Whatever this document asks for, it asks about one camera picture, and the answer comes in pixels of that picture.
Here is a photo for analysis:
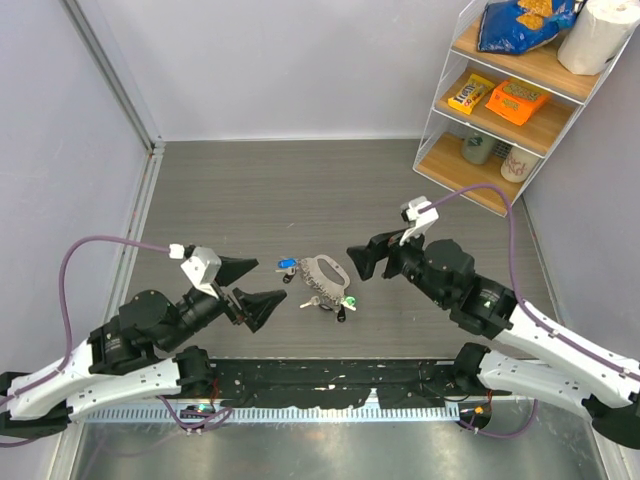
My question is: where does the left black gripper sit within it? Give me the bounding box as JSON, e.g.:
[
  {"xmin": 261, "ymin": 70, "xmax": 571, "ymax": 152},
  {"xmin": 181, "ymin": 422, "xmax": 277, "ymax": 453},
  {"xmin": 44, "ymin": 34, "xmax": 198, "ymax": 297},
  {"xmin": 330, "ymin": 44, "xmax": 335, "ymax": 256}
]
[{"xmin": 162, "ymin": 255, "xmax": 289, "ymax": 351}]

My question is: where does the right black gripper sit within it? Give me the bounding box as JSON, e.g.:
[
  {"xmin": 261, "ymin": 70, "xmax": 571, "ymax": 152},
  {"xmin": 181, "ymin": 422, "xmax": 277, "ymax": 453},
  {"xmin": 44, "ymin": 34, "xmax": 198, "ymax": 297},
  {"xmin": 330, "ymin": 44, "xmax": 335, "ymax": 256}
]
[{"xmin": 348, "ymin": 220, "xmax": 451, "ymax": 307}]

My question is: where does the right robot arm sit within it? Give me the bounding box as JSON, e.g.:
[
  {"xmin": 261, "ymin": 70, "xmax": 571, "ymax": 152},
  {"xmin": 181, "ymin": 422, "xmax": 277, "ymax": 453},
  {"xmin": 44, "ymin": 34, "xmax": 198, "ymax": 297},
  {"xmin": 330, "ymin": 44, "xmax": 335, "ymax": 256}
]
[{"xmin": 347, "ymin": 231, "xmax": 639, "ymax": 449}]

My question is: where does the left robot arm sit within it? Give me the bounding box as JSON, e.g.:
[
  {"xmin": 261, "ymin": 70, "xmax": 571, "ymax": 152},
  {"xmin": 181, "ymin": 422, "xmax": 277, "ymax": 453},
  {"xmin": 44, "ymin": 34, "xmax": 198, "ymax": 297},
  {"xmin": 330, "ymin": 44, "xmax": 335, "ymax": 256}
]
[{"xmin": 1, "ymin": 248, "xmax": 287, "ymax": 441}]

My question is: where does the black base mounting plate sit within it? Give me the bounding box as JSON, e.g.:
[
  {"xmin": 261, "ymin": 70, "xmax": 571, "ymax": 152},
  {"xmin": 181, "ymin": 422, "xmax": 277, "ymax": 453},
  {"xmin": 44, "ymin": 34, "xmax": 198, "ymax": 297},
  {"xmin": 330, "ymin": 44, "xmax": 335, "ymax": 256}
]
[{"xmin": 195, "ymin": 359, "xmax": 487, "ymax": 410}]

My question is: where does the green grey mug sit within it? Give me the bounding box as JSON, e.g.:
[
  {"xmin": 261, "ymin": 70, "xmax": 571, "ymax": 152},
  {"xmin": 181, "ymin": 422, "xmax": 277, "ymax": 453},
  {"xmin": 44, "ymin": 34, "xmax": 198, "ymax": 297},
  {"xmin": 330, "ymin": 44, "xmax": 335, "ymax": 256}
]
[{"xmin": 461, "ymin": 129, "xmax": 497, "ymax": 165}]

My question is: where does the white printed cup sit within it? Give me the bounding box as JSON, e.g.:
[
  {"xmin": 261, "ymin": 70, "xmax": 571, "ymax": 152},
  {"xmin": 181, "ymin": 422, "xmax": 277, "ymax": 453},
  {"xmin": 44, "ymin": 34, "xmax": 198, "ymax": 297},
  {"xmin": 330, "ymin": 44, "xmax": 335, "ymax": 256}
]
[{"xmin": 500, "ymin": 147, "xmax": 540, "ymax": 183}]

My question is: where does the yellow candy bag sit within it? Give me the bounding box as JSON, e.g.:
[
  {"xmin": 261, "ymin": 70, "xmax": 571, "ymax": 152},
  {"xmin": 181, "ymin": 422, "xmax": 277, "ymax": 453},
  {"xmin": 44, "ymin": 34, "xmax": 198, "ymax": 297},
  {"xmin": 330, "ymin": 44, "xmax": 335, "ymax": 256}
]
[{"xmin": 447, "ymin": 74, "xmax": 495, "ymax": 115}]

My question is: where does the orange candy bag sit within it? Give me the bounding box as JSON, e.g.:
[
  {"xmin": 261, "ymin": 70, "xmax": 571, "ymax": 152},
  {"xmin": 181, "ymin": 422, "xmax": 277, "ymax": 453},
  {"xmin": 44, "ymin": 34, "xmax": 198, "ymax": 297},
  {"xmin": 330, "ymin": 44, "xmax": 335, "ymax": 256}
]
[{"xmin": 486, "ymin": 78, "xmax": 551, "ymax": 126}]

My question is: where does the blue chips bag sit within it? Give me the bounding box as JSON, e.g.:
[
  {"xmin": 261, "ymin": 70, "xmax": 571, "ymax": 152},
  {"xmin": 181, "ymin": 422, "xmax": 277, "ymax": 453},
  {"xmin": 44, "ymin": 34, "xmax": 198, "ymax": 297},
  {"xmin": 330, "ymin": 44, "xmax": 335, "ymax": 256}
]
[{"xmin": 476, "ymin": 0, "xmax": 582, "ymax": 55}]

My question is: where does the white paper towel roll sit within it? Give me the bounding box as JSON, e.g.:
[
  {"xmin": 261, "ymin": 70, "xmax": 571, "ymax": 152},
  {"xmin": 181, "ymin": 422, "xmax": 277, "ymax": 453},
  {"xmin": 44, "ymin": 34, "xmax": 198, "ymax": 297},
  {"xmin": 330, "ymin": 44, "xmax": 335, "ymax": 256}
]
[{"xmin": 557, "ymin": 0, "xmax": 639, "ymax": 75}]

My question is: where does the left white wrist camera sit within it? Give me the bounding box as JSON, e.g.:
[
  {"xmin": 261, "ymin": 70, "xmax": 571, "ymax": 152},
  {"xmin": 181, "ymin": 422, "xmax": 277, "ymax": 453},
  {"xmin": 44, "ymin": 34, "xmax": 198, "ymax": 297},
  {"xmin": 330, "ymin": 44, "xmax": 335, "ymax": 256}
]
[{"xmin": 181, "ymin": 245, "xmax": 222, "ymax": 299}]

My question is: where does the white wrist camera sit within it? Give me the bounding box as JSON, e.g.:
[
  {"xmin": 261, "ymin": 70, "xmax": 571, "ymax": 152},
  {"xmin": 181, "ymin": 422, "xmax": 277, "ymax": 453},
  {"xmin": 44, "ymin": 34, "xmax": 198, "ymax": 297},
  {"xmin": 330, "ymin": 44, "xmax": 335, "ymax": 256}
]
[
  {"xmin": 399, "ymin": 196, "xmax": 439, "ymax": 246},
  {"xmin": 181, "ymin": 245, "xmax": 222, "ymax": 299}
]

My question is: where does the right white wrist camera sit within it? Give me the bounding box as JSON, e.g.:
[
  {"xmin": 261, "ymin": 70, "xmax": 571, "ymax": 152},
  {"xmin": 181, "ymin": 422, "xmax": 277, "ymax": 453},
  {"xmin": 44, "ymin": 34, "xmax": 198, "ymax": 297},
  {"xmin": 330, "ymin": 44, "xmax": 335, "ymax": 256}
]
[{"xmin": 399, "ymin": 196, "xmax": 439, "ymax": 246}]

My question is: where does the slotted cable duct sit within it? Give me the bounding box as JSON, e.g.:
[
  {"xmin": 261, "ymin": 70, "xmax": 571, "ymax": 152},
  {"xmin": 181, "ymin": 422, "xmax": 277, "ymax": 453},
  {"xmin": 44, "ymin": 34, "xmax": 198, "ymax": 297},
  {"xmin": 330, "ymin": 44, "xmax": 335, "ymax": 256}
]
[{"xmin": 86, "ymin": 402, "xmax": 460, "ymax": 424}]

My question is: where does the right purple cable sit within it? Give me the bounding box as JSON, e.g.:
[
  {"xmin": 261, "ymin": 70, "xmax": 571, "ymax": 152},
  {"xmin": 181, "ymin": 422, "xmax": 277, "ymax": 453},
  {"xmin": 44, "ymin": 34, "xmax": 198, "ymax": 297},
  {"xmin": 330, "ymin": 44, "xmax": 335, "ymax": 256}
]
[{"xmin": 422, "ymin": 183, "xmax": 640, "ymax": 439}]

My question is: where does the purple cable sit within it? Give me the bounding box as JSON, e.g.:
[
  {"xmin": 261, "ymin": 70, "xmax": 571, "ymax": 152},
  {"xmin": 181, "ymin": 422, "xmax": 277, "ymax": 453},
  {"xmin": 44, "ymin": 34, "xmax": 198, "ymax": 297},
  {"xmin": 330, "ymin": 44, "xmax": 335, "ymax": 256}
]
[
  {"xmin": 422, "ymin": 183, "xmax": 640, "ymax": 439},
  {"xmin": 0, "ymin": 236, "xmax": 184, "ymax": 446}
]

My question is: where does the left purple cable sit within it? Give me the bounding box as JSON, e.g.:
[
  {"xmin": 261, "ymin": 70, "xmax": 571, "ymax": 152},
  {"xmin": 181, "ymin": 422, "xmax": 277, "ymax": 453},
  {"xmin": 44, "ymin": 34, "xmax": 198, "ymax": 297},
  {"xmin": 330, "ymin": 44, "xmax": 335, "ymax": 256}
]
[{"xmin": 0, "ymin": 236, "xmax": 184, "ymax": 446}]

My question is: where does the white wire shelf rack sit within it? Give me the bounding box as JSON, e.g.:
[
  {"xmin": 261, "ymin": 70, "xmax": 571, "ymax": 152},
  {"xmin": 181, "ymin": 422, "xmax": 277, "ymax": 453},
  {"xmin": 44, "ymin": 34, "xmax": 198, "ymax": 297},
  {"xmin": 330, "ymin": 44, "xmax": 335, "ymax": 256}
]
[{"xmin": 413, "ymin": 1, "xmax": 625, "ymax": 201}]

